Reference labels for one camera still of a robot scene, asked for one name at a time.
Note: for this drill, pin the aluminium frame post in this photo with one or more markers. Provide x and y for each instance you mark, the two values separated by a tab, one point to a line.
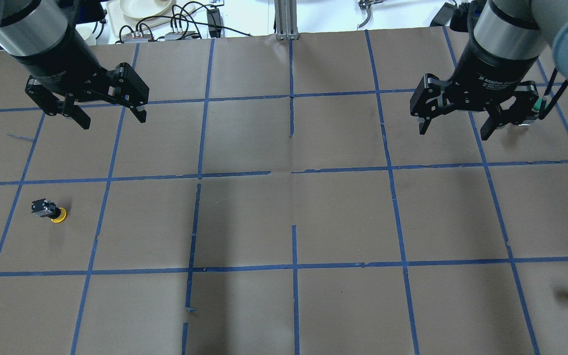
286	20

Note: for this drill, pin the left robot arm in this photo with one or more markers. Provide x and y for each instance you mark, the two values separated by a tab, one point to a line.
29	26

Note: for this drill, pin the green push button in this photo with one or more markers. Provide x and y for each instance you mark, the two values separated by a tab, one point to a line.
539	105

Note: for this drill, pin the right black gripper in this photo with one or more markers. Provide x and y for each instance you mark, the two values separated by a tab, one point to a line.
487	69

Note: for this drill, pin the black power adapter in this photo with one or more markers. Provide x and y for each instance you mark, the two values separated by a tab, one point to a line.
214	21

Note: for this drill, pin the white plate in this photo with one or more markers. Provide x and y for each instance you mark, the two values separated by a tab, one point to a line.
139	9

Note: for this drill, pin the yellow push button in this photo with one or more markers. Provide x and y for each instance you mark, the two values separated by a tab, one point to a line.
48	209

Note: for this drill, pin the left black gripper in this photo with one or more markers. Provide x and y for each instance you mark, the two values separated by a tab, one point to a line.
57	65

